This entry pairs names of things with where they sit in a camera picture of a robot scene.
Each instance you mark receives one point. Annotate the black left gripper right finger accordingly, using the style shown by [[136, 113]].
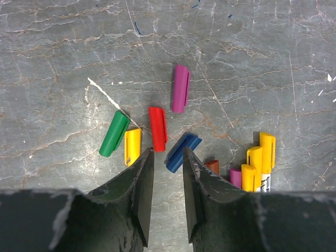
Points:
[[222, 217]]

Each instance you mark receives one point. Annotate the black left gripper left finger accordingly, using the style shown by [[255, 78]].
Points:
[[113, 217]]

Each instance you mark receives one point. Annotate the blue pen cap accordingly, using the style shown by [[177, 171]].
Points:
[[175, 158]]

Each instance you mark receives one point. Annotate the yellow pen cap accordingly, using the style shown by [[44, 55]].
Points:
[[132, 146]]

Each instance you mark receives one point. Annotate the yellow cap marker top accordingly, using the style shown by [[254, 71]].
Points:
[[268, 144]]

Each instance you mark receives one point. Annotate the yellow cap marker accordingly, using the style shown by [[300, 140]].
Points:
[[248, 174], [254, 157], [268, 144]]

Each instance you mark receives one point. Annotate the green pen cap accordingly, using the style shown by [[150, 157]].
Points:
[[115, 133]]

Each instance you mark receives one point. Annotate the red pen cap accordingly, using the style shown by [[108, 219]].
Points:
[[158, 128]]

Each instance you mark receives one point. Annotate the purple pen cap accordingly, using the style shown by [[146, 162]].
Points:
[[180, 90]]

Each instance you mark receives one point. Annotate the purple cap marker middle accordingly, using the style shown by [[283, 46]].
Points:
[[235, 176]]

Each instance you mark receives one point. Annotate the brown cap marker upper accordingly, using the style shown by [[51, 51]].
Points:
[[213, 165]]

